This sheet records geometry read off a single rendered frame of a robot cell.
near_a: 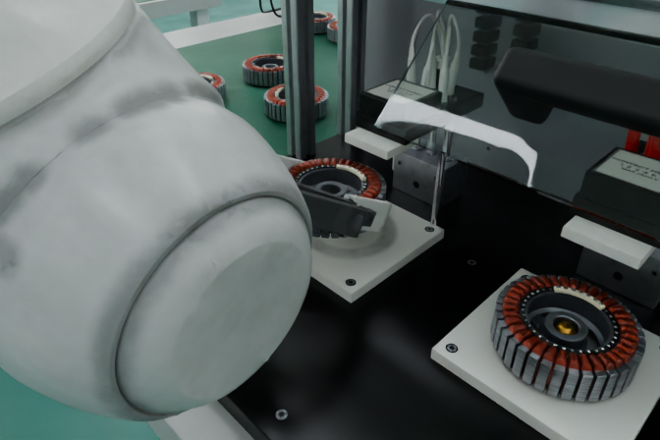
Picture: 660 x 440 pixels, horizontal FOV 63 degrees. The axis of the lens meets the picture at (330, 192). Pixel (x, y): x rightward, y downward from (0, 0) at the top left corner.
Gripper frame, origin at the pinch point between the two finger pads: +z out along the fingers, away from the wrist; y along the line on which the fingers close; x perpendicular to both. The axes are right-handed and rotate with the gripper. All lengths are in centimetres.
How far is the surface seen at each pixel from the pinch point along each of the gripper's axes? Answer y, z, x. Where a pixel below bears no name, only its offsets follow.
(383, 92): -1.0, 3.6, 11.4
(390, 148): 2.9, 2.9, 6.3
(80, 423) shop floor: -65, 27, -82
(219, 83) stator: -47, 19, 5
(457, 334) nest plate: 17.4, 1.4, -6.1
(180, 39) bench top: -89, 35, 10
